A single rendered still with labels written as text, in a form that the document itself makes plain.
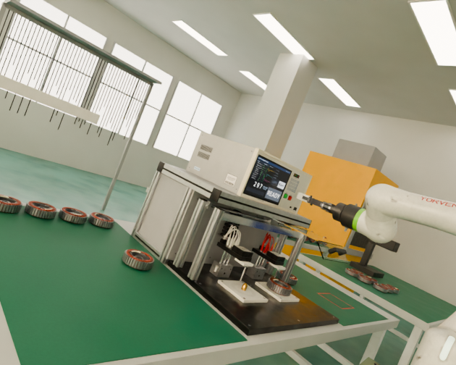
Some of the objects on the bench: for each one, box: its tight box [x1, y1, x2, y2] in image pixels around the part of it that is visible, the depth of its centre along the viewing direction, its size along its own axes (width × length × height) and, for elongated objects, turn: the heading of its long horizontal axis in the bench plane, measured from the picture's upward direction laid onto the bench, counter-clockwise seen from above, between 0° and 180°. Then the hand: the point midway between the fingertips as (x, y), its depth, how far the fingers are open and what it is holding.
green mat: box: [0, 199, 248, 365], centre depth 112 cm, size 94×61×1 cm, turn 141°
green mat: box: [265, 259, 389, 326], centre depth 204 cm, size 94×61×1 cm, turn 141°
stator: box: [266, 277, 292, 296], centre depth 150 cm, size 11×11×4 cm
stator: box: [122, 249, 154, 270], centre depth 124 cm, size 11×11×4 cm
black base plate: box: [167, 260, 339, 336], centre depth 143 cm, size 47×64×2 cm
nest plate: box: [255, 282, 300, 302], centre depth 150 cm, size 15×15×1 cm
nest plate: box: [218, 280, 268, 303], centre depth 133 cm, size 15×15×1 cm
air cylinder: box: [245, 264, 266, 280], centre depth 160 cm, size 5×8×6 cm
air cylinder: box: [209, 260, 233, 277], centre depth 143 cm, size 5×8×6 cm
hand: (304, 198), depth 148 cm, fingers closed
